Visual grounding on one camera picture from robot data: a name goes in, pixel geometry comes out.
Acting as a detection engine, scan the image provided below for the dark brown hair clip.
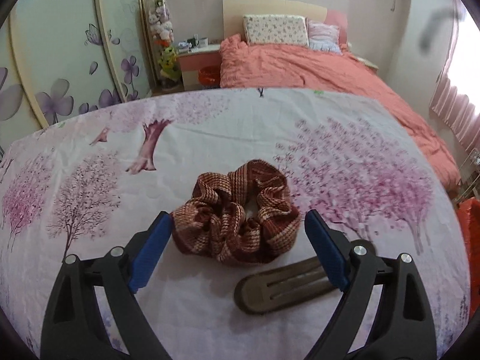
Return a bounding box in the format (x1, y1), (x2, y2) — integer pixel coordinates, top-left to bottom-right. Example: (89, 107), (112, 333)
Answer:
(233, 241), (338, 314)

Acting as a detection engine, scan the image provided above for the brown striped scrunchie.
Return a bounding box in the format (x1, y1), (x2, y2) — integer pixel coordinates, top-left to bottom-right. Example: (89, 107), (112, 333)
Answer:
(172, 159), (300, 265)

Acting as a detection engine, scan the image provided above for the red plastic trash bag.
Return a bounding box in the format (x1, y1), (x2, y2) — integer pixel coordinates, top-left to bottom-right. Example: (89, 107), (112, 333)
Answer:
(456, 197), (479, 296)

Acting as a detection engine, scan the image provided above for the red trash bin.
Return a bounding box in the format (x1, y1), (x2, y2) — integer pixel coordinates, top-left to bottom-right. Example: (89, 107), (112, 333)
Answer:
(198, 65), (221, 88)

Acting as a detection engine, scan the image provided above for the floral tree bedsheet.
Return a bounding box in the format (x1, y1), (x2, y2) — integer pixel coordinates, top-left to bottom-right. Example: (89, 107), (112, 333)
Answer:
(1, 88), (470, 355)

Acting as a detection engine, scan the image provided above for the pink curtain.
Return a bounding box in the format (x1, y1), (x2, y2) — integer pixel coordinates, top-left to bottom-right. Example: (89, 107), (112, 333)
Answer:
(430, 75), (479, 152)

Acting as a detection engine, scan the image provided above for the right bedside table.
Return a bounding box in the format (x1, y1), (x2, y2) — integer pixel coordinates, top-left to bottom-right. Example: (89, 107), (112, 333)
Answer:
(355, 55), (378, 72)

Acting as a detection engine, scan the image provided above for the floral sliding wardrobe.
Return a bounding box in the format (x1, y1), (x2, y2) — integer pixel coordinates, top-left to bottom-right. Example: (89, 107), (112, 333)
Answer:
(1, 0), (152, 149)

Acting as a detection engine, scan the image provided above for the pink white nightstand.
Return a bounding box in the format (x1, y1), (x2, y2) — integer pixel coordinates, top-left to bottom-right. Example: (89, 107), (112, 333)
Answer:
(177, 44), (221, 91)

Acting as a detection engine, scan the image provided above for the pink striped pillow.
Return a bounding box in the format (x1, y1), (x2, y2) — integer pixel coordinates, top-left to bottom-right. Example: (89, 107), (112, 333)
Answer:
(307, 19), (341, 54)

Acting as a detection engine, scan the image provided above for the coral pink duvet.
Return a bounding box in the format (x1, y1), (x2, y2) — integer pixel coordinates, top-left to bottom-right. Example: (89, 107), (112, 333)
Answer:
(220, 34), (461, 192)

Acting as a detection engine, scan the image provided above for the plush toy tower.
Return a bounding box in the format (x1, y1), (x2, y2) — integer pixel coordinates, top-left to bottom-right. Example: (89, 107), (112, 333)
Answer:
(146, 0), (181, 91)

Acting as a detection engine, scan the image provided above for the white mug on nightstand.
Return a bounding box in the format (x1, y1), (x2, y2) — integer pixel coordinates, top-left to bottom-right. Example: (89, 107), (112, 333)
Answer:
(199, 37), (208, 47)

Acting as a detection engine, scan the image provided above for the white floral pillow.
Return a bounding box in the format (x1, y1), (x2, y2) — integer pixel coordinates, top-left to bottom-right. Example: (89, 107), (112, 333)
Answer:
(243, 15), (309, 47)

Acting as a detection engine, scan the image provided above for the beige pink headboard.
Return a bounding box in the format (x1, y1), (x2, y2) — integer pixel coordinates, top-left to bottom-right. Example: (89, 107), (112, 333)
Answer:
(222, 0), (347, 44)

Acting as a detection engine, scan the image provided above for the wire rack with items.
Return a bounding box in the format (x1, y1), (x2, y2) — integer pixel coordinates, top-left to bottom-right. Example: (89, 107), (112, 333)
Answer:
(454, 148), (479, 204)

